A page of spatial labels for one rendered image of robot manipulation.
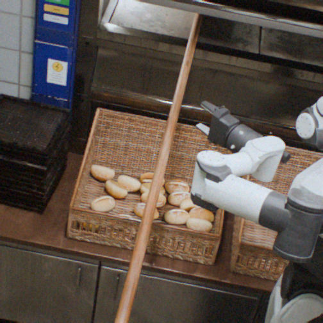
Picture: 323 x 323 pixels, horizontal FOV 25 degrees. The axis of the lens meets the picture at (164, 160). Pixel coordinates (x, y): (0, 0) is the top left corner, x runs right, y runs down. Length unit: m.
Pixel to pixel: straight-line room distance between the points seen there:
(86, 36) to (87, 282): 0.92
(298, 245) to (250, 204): 0.15
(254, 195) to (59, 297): 1.30
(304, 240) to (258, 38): 1.30
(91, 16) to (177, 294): 1.07
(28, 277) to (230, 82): 1.07
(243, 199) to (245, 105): 1.09
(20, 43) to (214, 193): 1.30
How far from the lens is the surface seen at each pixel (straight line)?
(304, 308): 2.13
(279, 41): 2.90
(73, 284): 2.81
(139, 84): 2.82
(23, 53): 2.89
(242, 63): 2.74
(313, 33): 2.52
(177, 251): 2.67
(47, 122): 2.75
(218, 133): 2.14
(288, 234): 1.74
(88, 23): 2.75
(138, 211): 2.79
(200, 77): 2.80
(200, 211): 2.80
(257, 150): 2.00
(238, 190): 1.78
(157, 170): 2.06
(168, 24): 2.86
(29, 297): 2.93
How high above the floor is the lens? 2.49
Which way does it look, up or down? 38 degrees down
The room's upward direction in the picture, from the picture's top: 11 degrees clockwise
